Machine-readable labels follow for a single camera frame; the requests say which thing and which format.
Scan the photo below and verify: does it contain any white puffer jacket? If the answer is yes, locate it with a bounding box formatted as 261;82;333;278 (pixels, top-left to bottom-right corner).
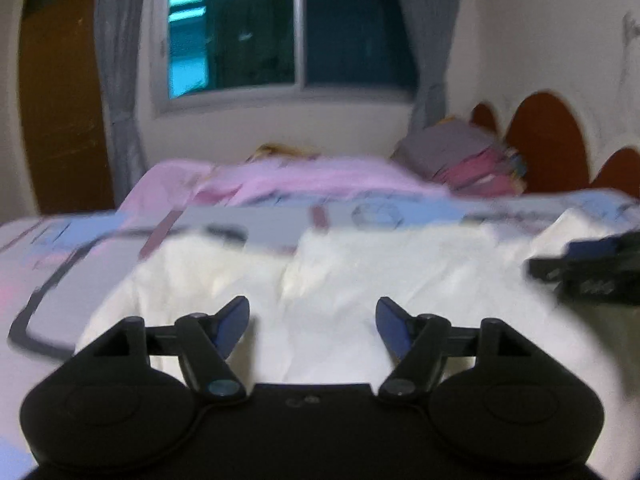
79;209;639;479

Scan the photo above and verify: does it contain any stack of folded clothes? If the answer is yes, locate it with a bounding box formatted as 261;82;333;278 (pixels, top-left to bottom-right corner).
392;117;526;197

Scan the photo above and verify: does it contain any red white headboard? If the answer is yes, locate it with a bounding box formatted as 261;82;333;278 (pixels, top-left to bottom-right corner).
470;89;640;198

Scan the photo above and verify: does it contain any pink blanket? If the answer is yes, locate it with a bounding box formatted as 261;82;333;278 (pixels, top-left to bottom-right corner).
118;156;449;214

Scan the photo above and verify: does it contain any patterned grey pink bedsheet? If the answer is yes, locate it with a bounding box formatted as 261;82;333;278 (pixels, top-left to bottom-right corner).
1;191;639;479

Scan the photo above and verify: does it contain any yellow patterned cloth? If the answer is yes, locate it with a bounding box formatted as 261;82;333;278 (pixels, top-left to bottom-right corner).
246;143;320;162

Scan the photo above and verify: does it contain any brown wooden door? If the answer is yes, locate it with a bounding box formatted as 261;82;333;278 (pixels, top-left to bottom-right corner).
17;0;114;214

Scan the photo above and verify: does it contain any right grey curtain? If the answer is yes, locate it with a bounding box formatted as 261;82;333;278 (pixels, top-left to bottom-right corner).
399;0;461;134

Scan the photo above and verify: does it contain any grey curtain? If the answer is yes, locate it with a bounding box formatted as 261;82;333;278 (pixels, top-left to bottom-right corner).
94;0;146;205
399;0;461;134

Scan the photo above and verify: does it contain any left grey curtain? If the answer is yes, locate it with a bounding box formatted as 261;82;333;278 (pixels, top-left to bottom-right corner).
94;0;146;205

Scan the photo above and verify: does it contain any window with grey frame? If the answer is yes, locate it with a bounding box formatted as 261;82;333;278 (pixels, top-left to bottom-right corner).
152;0;418;112

